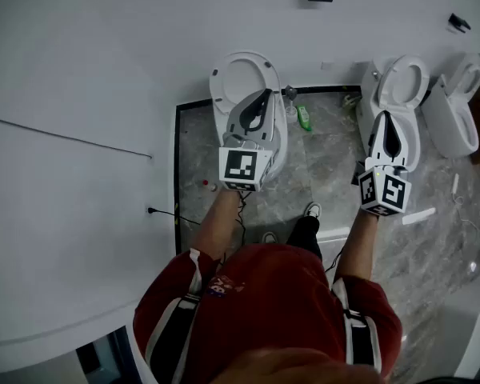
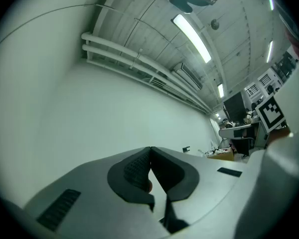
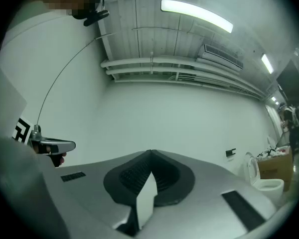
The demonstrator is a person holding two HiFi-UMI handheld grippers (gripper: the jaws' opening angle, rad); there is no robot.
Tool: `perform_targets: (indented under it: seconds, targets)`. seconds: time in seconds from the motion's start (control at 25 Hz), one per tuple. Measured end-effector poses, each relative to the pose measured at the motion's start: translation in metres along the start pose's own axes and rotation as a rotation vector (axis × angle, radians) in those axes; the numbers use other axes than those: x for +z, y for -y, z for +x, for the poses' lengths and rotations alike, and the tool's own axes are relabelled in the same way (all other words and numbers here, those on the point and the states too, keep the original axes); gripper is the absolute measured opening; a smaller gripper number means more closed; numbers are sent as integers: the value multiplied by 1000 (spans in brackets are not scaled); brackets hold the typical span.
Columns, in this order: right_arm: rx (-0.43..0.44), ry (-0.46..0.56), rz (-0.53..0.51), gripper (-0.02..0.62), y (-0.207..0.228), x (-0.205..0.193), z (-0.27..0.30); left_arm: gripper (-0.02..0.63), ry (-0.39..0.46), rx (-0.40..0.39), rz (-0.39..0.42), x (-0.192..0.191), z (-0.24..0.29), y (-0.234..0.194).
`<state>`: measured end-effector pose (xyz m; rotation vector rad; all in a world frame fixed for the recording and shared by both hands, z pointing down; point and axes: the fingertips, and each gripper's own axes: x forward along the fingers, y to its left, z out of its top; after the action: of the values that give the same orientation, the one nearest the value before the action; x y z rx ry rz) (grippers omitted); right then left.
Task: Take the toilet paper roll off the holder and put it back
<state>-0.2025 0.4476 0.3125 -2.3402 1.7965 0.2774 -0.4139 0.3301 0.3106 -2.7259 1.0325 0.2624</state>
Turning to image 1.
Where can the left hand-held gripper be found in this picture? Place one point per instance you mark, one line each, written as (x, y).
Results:
(240, 164)

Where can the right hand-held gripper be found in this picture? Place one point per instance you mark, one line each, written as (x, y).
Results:
(392, 190)

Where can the person's right forearm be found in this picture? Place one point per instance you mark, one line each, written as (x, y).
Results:
(358, 246)

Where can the person's left forearm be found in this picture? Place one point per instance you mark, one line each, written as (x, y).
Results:
(218, 226)

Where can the clear toilet brush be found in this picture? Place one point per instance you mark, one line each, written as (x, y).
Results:
(291, 110)

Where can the white toilet with round tank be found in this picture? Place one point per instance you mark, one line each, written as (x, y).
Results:
(240, 74)

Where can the white toilet with square tank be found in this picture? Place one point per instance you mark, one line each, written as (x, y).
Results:
(370, 90)

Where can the white toilet with tall tank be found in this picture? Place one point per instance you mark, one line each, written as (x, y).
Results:
(444, 110)

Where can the green plastic bottle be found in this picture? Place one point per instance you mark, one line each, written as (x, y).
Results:
(304, 118)

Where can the small pale green item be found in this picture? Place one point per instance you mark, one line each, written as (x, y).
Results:
(349, 101)

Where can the white flat bar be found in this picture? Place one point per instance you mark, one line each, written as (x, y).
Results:
(419, 216)

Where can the small red-capped bottle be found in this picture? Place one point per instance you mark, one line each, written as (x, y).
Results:
(209, 185)

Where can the person's white shoe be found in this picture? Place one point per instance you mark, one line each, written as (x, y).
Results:
(269, 237)
(313, 209)

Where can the person's black trouser leg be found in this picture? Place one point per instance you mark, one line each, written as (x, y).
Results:
(306, 234)

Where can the person's red shirt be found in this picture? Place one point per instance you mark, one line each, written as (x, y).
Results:
(272, 302)

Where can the white cabinet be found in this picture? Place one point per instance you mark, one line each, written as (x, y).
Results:
(476, 326)

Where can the dark glass panel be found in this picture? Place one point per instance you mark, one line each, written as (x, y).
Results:
(104, 354)

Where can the small black wall bracket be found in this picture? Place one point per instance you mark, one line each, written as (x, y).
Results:
(459, 22)

